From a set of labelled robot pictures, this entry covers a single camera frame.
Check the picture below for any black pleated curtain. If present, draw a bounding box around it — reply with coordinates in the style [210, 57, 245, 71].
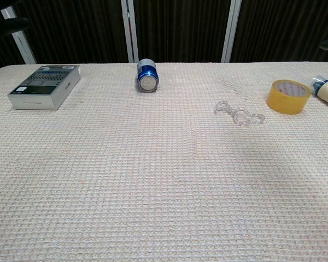
[0, 0, 328, 74]

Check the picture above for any blue silver drink can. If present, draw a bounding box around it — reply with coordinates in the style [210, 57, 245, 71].
[137, 58, 157, 93]

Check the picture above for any yellow packing tape roll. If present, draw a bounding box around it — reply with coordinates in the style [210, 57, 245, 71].
[266, 79, 312, 115]

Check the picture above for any beige woven table cloth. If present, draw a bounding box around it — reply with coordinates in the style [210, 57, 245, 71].
[0, 62, 328, 262]

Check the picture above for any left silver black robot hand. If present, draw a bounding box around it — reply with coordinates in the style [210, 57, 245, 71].
[0, 17, 30, 33]

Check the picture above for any white frame post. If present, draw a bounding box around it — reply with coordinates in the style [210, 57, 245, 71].
[120, 0, 139, 63]
[0, 5, 37, 65]
[221, 0, 242, 63]

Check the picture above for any grey electronics package box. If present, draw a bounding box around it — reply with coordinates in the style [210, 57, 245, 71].
[7, 64, 81, 111]

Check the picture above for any clear plastic wrapper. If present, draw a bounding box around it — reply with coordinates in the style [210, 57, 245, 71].
[214, 100, 265, 127]

